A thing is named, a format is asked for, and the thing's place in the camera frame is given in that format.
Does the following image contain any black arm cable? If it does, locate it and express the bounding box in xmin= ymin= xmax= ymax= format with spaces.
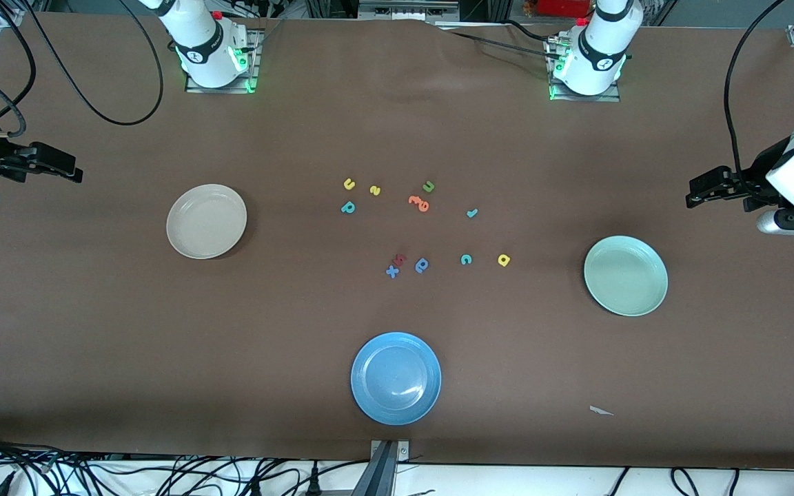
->
xmin=14 ymin=0 xmax=165 ymax=127
xmin=723 ymin=0 xmax=787 ymax=203

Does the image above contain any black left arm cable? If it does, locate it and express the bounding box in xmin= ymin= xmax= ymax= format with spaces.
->
xmin=723 ymin=0 xmax=787 ymax=203

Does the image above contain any light green round plate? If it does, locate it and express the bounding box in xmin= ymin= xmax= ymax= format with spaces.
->
xmin=583 ymin=235 xmax=669 ymax=318

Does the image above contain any grey metal box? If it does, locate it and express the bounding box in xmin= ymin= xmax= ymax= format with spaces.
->
xmin=358 ymin=0 xmax=461 ymax=23

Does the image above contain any brown table cover sheet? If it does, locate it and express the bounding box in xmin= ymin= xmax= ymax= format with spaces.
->
xmin=0 ymin=10 xmax=794 ymax=471

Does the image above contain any red box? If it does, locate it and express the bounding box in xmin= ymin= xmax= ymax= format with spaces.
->
xmin=536 ymin=0 xmax=594 ymax=18

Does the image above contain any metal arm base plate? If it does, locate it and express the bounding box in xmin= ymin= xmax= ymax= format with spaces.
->
xmin=185 ymin=28 xmax=263 ymax=94
xmin=546 ymin=38 xmax=622 ymax=103

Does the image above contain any blue round plate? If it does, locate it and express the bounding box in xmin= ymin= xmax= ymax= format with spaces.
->
xmin=350 ymin=331 xmax=442 ymax=426

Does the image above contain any aluminium table edge profile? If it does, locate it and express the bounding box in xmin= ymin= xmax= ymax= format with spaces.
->
xmin=352 ymin=440 xmax=411 ymax=496

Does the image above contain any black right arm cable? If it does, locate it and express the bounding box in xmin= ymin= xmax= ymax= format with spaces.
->
xmin=14 ymin=0 xmax=165 ymax=127

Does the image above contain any beige round plate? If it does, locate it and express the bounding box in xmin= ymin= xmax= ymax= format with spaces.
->
xmin=166 ymin=183 xmax=248 ymax=260

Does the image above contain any black base supply cable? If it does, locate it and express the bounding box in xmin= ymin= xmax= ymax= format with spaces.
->
xmin=435 ymin=19 xmax=556 ymax=59

